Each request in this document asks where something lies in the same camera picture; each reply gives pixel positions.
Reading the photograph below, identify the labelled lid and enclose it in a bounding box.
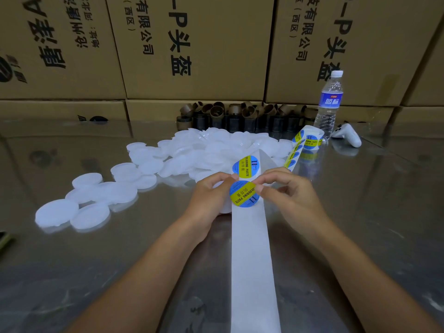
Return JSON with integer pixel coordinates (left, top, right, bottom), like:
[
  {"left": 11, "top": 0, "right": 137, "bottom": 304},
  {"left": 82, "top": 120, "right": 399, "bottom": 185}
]
[{"left": 229, "top": 180, "right": 262, "bottom": 209}]

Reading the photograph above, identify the person's right hand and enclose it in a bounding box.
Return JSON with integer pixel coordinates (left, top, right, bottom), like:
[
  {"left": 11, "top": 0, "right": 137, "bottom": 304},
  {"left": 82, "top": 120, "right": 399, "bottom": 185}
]
[{"left": 253, "top": 167, "right": 330, "bottom": 240}]

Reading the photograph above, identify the stack of brown cardboard boxes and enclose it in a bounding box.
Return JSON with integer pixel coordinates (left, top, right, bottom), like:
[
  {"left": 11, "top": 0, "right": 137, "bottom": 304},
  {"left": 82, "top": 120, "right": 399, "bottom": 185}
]
[{"left": 0, "top": 0, "right": 444, "bottom": 125}]

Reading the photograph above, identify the clear plastic water bottle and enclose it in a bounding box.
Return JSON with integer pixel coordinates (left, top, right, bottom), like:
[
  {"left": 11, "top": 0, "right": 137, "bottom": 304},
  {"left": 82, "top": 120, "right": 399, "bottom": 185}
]
[{"left": 314, "top": 70, "right": 345, "bottom": 139}]

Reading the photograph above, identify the person's left hand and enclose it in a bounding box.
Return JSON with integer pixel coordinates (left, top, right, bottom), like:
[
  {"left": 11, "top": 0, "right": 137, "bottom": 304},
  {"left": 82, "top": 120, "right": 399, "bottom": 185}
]
[{"left": 182, "top": 172, "right": 240, "bottom": 240}]

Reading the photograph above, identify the white handheld controller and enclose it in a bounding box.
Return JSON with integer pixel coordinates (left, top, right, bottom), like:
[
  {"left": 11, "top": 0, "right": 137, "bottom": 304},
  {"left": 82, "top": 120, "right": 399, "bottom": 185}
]
[{"left": 331, "top": 123, "right": 363, "bottom": 148}]

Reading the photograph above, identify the row of dark cardboard tubes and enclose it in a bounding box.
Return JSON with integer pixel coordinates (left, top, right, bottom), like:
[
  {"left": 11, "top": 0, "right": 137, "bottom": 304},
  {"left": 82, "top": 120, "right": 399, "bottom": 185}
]
[{"left": 175, "top": 102, "right": 320, "bottom": 134}]

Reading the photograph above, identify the sticker roll with backing strip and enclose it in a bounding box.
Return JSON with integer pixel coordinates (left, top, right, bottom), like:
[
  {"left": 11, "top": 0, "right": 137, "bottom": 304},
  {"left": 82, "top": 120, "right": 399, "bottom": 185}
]
[{"left": 229, "top": 124, "right": 326, "bottom": 333}]

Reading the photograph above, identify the person's right forearm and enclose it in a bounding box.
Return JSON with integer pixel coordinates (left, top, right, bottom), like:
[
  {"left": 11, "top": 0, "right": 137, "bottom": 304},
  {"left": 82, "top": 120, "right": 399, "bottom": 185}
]
[{"left": 304, "top": 218, "right": 444, "bottom": 333}]

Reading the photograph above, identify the person's left forearm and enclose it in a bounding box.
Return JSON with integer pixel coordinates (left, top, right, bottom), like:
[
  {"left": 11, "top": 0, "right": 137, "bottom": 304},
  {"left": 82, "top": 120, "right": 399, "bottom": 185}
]
[{"left": 66, "top": 218, "right": 204, "bottom": 333}]

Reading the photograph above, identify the pile of white plastic lids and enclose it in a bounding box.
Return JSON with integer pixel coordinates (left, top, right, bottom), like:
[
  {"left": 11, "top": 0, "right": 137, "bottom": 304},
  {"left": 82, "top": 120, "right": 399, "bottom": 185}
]
[{"left": 35, "top": 127, "right": 299, "bottom": 234}]

